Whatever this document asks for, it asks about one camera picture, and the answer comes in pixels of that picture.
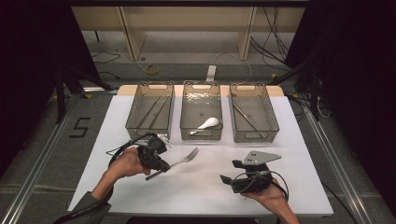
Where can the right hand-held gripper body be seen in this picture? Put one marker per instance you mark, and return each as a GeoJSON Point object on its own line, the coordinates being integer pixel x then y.
{"type": "Point", "coordinates": [260, 157]}

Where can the silver fork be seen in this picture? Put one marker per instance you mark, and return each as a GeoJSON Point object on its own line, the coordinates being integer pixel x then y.
{"type": "Point", "coordinates": [186, 158]}

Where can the aluminium floor rail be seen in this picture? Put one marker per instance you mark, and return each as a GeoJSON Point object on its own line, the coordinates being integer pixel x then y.
{"type": "Point", "coordinates": [342, 174]}
{"type": "Point", "coordinates": [37, 174]}

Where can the person's left hand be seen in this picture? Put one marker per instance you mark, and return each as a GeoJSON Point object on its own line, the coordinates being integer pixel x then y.
{"type": "Point", "coordinates": [127, 163]}

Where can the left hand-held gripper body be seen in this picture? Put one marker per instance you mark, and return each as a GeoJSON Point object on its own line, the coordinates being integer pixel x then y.
{"type": "Point", "coordinates": [154, 144]}

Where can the yellow tape roll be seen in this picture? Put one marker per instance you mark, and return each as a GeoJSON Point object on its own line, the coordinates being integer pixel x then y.
{"type": "Point", "coordinates": [152, 70]}

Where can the beige wooden shelf unit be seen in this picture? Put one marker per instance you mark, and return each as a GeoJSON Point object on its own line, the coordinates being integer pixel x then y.
{"type": "Point", "coordinates": [186, 21]}

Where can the white ceramic spoon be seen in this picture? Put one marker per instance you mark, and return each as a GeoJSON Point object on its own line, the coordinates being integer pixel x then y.
{"type": "Point", "coordinates": [210, 123]}

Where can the white table mat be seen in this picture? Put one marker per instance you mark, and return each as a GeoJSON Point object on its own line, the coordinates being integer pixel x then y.
{"type": "Point", "coordinates": [199, 199]}

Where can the white power strip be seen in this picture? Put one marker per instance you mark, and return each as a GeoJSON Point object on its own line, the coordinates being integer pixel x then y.
{"type": "Point", "coordinates": [211, 73]}

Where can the black metal stand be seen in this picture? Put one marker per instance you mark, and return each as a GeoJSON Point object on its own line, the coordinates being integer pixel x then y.
{"type": "Point", "coordinates": [314, 93]}
{"type": "Point", "coordinates": [60, 93]}

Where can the translucent grey plastic bin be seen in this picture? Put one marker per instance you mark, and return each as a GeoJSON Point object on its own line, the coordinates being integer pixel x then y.
{"type": "Point", "coordinates": [258, 109]}
{"type": "Point", "coordinates": [143, 105]}
{"type": "Point", "coordinates": [201, 105]}

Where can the person's right hand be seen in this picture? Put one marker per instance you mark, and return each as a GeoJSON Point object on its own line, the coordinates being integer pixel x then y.
{"type": "Point", "coordinates": [274, 196]}

